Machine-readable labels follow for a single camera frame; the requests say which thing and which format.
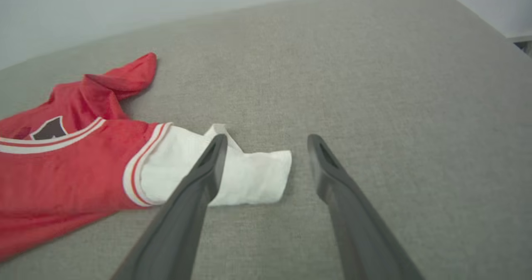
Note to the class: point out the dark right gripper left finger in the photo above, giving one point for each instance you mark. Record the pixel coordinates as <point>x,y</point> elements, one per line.
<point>178,238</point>

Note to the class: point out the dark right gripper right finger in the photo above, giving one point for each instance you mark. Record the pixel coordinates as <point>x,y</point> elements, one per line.
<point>361,238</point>

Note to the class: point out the red and white jersey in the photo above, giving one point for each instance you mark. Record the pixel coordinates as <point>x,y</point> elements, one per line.
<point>62,176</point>

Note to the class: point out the grey fabric sofa cushion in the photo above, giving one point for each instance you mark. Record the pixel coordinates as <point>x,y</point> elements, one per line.
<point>374,84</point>

